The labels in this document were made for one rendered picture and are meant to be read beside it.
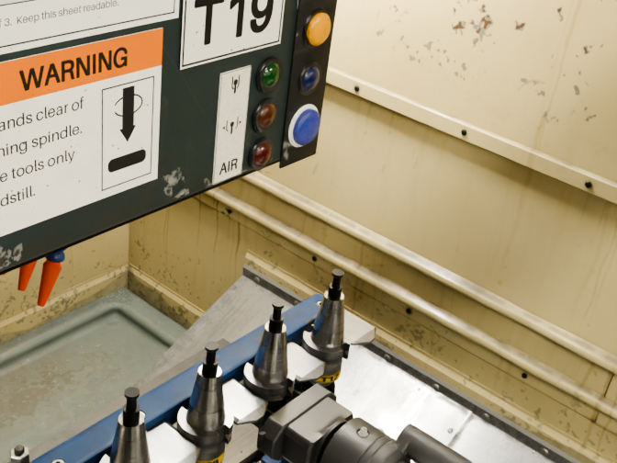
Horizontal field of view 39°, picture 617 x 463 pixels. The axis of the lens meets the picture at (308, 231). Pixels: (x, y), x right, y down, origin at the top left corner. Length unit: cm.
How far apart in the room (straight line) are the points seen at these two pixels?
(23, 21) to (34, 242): 14
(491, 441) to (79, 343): 100
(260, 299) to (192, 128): 128
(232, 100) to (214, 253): 137
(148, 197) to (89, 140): 8
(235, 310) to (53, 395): 45
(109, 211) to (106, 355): 154
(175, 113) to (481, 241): 99
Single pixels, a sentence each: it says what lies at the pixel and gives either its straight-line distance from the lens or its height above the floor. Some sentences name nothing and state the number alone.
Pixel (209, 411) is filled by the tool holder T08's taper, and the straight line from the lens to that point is 99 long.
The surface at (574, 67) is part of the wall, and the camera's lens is 136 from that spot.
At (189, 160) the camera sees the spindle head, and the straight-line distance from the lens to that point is 62.
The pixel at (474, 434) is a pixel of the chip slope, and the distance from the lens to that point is 166.
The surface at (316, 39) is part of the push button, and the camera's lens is 67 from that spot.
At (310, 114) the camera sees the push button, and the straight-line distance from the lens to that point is 70.
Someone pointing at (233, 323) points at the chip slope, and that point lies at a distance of 185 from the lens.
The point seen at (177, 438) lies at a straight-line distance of 101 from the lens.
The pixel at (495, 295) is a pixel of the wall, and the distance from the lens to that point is 155.
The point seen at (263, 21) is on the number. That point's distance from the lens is 63.
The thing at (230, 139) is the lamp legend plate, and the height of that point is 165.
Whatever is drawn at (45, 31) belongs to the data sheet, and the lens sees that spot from 51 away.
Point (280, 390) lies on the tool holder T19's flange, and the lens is 107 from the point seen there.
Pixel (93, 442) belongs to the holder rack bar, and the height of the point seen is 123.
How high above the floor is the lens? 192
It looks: 30 degrees down
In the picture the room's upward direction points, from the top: 8 degrees clockwise
